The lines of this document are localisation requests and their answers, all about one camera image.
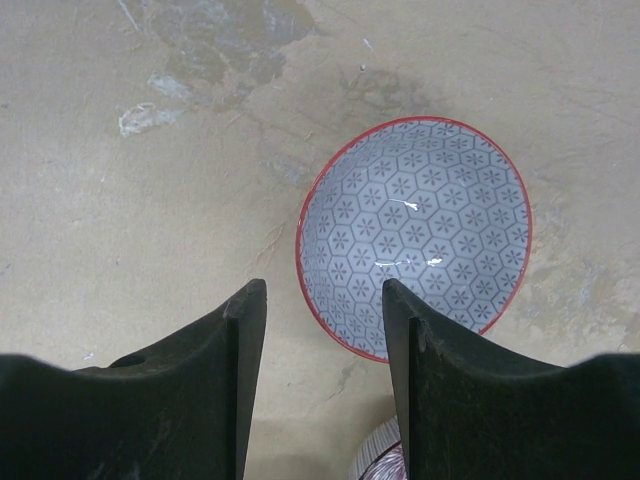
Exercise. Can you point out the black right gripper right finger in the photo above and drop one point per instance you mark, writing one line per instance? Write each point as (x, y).
(468, 408)

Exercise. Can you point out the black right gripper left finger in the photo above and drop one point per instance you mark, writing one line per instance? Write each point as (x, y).
(180, 408)

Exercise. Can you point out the grey hexagon red-rim bowl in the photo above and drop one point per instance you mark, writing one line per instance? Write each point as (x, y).
(429, 201)

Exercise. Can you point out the purple striped bowl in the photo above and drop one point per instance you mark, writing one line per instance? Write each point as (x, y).
(380, 456)

